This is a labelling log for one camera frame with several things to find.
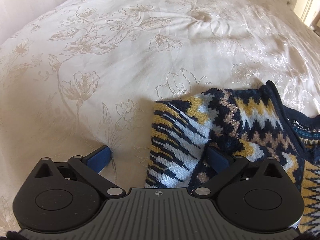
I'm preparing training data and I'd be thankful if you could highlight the navy yellow patterned knit sweater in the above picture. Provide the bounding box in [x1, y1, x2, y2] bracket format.
[145, 81, 319, 234]

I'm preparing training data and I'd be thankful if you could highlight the cream floral bedspread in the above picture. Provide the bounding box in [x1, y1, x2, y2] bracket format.
[1, 0, 319, 233]

